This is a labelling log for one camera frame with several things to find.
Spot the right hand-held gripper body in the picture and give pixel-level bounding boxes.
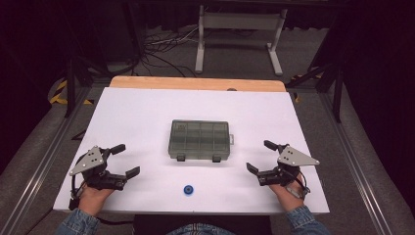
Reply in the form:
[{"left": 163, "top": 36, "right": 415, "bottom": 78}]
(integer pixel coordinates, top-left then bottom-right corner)
[{"left": 256, "top": 144, "right": 321, "bottom": 187}]

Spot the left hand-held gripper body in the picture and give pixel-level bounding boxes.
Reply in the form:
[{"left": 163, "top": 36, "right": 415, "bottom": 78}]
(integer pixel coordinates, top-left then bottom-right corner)
[{"left": 69, "top": 145, "right": 128, "bottom": 192}]

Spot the grey transparent compartment box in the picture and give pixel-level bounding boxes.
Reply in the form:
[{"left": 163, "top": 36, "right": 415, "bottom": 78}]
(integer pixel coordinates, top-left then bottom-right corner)
[{"left": 167, "top": 118, "right": 235, "bottom": 164}]

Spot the person's left hand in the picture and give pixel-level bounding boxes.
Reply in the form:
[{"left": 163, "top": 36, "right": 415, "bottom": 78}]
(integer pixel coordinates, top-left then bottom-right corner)
[{"left": 77, "top": 185, "right": 115, "bottom": 217}]

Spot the person's right hand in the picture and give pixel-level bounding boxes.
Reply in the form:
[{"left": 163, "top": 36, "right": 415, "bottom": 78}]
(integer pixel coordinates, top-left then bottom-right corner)
[{"left": 268, "top": 174, "right": 306, "bottom": 212}]

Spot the black tripod stand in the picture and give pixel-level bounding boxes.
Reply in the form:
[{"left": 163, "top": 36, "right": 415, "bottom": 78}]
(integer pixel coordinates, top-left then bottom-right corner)
[
  {"left": 287, "top": 62, "right": 345, "bottom": 123},
  {"left": 63, "top": 58, "right": 97, "bottom": 118}
]

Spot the person's denim lap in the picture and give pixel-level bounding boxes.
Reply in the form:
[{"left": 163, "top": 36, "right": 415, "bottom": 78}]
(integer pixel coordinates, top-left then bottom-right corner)
[{"left": 165, "top": 222, "right": 237, "bottom": 235}]

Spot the yellow black floor tape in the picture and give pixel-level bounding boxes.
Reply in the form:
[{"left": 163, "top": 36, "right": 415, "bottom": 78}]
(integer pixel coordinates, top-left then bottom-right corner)
[{"left": 48, "top": 79, "right": 94, "bottom": 106}]

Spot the wooden table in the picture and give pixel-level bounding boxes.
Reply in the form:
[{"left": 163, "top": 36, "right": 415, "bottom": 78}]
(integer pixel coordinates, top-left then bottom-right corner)
[{"left": 109, "top": 75, "right": 288, "bottom": 93}]

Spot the grey metal stand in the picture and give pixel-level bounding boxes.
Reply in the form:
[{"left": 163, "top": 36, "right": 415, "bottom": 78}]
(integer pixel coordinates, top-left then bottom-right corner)
[{"left": 194, "top": 4, "right": 289, "bottom": 76}]

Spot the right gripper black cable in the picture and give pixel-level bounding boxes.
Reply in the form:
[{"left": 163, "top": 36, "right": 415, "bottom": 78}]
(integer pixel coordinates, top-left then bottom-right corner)
[{"left": 286, "top": 169, "right": 311, "bottom": 201}]

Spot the aluminium floor rail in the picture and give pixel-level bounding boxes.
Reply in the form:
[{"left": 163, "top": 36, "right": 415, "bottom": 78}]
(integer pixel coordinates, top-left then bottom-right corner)
[
  {"left": 317, "top": 92, "right": 415, "bottom": 235},
  {"left": 0, "top": 86, "right": 96, "bottom": 235}
]

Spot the tangle of floor cables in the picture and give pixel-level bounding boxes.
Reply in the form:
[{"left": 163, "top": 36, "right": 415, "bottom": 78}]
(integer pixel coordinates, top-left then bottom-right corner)
[{"left": 140, "top": 24, "right": 201, "bottom": 78}]

